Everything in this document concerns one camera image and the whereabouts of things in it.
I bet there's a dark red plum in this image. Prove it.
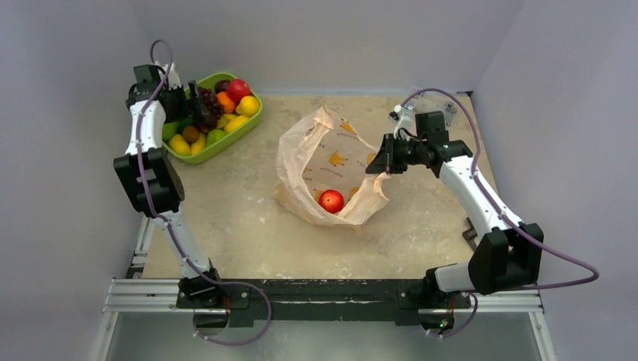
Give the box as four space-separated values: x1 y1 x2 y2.
193 113 219 133

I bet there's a brown kiwi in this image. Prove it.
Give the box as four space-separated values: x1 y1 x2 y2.
181 126 200 144

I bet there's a red apple outside basket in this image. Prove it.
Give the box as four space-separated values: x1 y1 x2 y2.
317 190 345 214

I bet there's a translucent orange plastic bag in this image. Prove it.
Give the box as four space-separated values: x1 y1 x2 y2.
275 106 389 229

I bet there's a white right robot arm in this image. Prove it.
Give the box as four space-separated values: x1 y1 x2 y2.
366 106 544 306

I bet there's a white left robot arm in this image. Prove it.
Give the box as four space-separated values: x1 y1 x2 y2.
113 64 224 308

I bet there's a dark purple grape bunch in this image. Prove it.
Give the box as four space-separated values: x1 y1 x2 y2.
198 86 224 119

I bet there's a green bumpy custard apple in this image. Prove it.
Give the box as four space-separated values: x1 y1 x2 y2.
162 122 179 141

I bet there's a green pear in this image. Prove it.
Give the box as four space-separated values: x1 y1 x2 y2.
206 129 226 147

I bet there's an orange tangerine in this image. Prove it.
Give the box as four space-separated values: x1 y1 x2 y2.
216 92 235 114

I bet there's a yellow mango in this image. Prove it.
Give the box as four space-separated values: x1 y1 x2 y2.
169 134 191 157

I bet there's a red apple in basket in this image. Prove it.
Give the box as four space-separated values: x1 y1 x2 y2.
226 78 252 104

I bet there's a yellow lemon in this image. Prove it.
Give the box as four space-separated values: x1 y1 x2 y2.
235 96 261 117

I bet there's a clear plastic screw box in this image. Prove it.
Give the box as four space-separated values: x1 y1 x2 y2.
406 91 461 130

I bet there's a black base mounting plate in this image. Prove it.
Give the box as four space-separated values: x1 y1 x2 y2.
176 276 470 327

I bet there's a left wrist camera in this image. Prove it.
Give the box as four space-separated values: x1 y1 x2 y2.
153 61 183 89

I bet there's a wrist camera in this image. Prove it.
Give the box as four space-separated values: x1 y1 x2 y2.
388 104 415 139
153 61 183 89

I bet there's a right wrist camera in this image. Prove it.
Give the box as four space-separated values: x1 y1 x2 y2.
388 104 415 139

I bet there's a front aluminium rail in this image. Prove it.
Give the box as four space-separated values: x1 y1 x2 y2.
103 279 543 313

